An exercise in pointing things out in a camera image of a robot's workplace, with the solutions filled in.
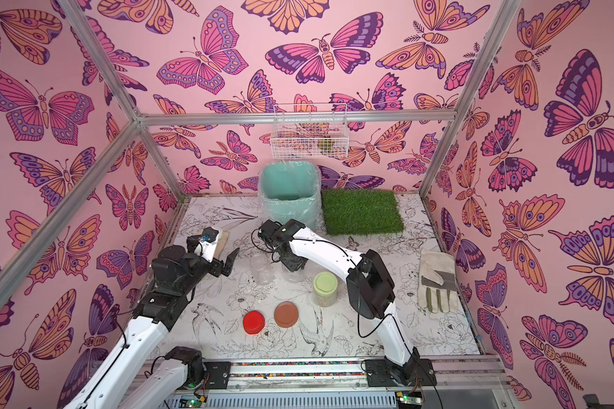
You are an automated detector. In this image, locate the green object in basket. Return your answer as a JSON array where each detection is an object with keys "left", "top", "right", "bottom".
[{"left": 317, "top": 136, "right": 334, "bottom": 155}]

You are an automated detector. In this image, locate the green lid peanut jar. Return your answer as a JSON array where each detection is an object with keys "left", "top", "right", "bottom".
[{"left": 313, "top": 271, "right": 339, "bottom": 308}]

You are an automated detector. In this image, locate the brown lid peanut jar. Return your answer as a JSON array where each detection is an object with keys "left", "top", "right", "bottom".
[{"left": 281, "top": 264, "right": 305, "bottom": 283}]

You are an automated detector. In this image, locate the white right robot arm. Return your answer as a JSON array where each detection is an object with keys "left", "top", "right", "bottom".
[{"left": 256, "top": 219, "right": 437, "bottom": 387}]

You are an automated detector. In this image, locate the mint green trash bin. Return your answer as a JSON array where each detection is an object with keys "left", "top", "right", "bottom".
[{"left": 259, "top": 161, "right": 321, "bottom": 228}]

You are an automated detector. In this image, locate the aluminium frame post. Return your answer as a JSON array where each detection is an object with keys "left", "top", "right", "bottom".
[{"left": 419, "top": 0, "right": 521, "bottom": 199}]

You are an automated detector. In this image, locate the brown jar lid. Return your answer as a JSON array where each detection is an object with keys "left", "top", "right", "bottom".
[{"left": 274, "top": 301, "right": 299, "bottom": 328}]

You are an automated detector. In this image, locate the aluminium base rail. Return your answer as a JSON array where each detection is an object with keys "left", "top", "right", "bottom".
[{"left": 117, "top": 354, "right": 518, "bottom": 409}]

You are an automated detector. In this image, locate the red jar lid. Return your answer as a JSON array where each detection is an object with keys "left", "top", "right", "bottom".
[{"left": 242, "top": 310, "right": 265, "bottom": 335}]

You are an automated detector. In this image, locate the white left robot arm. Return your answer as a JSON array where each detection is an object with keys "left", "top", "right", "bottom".
[{"left": 61, "top": 245, "right": 240, "bottom": 408}]

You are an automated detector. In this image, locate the beige work glove left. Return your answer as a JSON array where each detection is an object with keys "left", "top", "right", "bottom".
[{"left": 214, "top": 231, "right": 230, "bottom": 257}]

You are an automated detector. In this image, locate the white wire basket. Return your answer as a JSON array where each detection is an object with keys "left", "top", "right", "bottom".
[{"left": 269, "top": 103, "right": 350, "bottom": 160}]

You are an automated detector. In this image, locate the green artificial grass mat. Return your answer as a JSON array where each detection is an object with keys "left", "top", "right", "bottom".
[{"left": 322, "top": 189, "right": 404, "bottom": 236}]

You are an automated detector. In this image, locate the clear plastic bin liner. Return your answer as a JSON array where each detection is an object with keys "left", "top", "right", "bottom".
[{"left": 257, "top": 159, "right": 324, "bottom": 231}]

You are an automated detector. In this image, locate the clear peanut jar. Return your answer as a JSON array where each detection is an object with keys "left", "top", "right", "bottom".
[{"left": 249, "top": 252, "right": 275, "bottom": 286}]

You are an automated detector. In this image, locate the cream work glove right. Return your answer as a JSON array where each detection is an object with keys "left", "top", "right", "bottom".
[{"left": 417, "top": 250, "right": 459, "bottom": 314}]

